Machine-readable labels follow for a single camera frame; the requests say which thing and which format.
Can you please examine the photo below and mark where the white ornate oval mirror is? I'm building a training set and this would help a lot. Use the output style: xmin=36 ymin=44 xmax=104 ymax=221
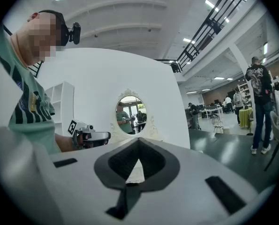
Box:
xmin=110 ymin=89 xmax=165 ymax=142

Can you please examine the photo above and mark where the person's left forearm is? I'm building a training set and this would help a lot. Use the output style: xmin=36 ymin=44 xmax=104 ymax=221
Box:
xmin=54 ymin=134 xmax=74 ymax=153

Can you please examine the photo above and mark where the person's head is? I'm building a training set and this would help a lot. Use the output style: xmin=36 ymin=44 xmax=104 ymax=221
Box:
xmin=10 ymin=10 xmax=67 ymax=68

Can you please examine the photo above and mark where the yellow-green clothed round table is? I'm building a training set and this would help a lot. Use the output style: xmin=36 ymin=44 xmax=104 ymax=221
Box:
xmin=238 ymin=107 xmax=254 ymax=129

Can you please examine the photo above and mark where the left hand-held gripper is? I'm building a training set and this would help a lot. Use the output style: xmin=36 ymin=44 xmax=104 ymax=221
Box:
xmin=67 ymin=119 xmax=112 ymax=150

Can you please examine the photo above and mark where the white display shelf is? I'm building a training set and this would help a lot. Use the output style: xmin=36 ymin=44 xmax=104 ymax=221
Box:
xmin=237 ymin=82 xmax=251 ymax=103

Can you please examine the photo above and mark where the black metal ceiling rail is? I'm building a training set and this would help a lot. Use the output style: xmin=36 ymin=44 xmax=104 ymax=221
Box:
xmin=175 ymin=0 xmax=251 ymax=74

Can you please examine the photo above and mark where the white open shelf unit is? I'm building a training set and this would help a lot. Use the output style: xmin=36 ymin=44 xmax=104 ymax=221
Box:
xmin=44 ymin=81 xmax=75 ymax=135

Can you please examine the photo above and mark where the black metal stand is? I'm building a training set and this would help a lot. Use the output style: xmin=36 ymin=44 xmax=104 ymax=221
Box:
xmin=264 ymin=129 xmax=279 ymax=172

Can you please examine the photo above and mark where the wire frame chair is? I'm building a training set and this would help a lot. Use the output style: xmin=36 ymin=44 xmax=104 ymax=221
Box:
xmin=210 ymin=113 xmax=225 ymax=134

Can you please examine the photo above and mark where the black head-mounted camera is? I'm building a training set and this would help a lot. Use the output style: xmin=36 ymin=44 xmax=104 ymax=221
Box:
xmin=38 ymin=9 xmax=81 ymax=47

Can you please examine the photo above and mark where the white long table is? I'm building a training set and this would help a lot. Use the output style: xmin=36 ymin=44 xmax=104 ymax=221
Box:
xmin=199 ymin=106 xmax=224 ymax=120

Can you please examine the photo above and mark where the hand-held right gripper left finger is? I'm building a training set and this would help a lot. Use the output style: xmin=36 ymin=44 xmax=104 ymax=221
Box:
xmin=0 ymin=125 xmax=141 ymax=225

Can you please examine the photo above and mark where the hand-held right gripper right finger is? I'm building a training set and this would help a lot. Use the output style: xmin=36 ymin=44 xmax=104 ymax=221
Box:
xmin=124 ymin=137 xmax=278 ymax=225

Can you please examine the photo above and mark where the person's green printed t-shirt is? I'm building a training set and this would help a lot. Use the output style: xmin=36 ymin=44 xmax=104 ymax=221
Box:
xmin=0 ymin=29 xmax=61 ymax=155

